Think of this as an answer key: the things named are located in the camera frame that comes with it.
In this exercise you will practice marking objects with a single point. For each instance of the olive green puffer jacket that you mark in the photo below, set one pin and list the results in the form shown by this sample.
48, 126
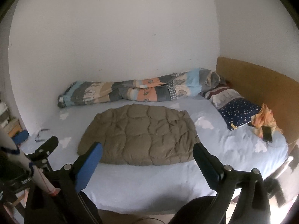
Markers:
142, 135

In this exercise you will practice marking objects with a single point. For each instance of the black phone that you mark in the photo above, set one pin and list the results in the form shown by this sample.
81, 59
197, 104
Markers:
267, 134

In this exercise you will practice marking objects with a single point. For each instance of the wooden headboard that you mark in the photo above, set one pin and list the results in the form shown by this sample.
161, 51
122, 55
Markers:
261, 85

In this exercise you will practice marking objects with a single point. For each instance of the starry navy striped pillow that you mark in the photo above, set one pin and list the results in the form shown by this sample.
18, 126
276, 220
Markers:
234, 108

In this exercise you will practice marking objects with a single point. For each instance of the eyeglasses on bed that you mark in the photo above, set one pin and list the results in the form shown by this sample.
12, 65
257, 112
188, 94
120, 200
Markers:
41, 136

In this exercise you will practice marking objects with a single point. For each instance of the blue box beside bed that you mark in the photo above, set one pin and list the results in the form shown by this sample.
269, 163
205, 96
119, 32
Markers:
20, 137

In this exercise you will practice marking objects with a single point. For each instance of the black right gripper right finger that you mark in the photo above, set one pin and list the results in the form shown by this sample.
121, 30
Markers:
252, 205

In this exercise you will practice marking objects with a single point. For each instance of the white sleeve with red cuff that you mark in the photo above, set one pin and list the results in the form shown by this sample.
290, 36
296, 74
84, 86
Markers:
17, 156

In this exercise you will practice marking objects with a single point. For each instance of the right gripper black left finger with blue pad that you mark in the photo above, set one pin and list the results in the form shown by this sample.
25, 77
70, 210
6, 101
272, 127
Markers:
71, 204

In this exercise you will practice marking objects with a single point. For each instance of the orange crumpled cloth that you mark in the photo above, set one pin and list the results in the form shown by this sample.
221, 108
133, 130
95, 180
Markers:
264, 117

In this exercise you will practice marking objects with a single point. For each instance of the patchwork patterned duvet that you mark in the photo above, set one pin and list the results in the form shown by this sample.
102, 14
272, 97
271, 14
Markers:
159, 89

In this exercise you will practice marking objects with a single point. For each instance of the light blue bed sheet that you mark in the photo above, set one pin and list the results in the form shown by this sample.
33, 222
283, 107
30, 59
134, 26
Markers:
128, 189

